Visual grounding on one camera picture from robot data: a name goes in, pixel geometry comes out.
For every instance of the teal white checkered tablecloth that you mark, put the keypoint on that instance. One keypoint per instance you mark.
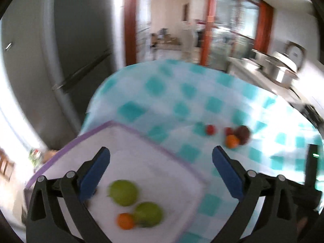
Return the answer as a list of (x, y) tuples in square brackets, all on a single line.
[(171, 102)]

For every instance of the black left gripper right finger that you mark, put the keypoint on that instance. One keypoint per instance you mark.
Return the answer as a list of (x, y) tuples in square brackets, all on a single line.
[(247, 187)]

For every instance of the dark red apple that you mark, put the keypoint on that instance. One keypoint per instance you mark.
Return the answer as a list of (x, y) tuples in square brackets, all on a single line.
[(243, 133)]

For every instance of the grey refrigerator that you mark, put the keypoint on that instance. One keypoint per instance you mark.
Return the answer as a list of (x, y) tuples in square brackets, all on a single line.
[(56, 54)]

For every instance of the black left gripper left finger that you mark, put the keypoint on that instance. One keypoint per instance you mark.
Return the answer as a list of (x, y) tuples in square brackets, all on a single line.
[(46, 223)]

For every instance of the green apple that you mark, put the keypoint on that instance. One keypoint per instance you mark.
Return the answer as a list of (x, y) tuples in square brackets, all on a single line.
[(123, 192), (148, 214)]

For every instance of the steel pot with lid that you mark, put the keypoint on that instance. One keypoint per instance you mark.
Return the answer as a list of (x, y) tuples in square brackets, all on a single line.
[(280, 69)]

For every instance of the orange mandarin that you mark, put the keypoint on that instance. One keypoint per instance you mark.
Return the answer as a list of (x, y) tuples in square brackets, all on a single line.
[(125, 221), (232, 141)]

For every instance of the small red tomato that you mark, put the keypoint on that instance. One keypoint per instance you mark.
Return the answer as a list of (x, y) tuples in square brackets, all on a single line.
[(229, 131), (210, 129)]

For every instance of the red wooden door frame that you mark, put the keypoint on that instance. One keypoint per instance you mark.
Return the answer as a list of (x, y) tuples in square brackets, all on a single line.
[(261, 42)]

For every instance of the white bin purple rim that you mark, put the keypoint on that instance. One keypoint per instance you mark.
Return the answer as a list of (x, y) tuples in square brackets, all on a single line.
[(161, 177)]

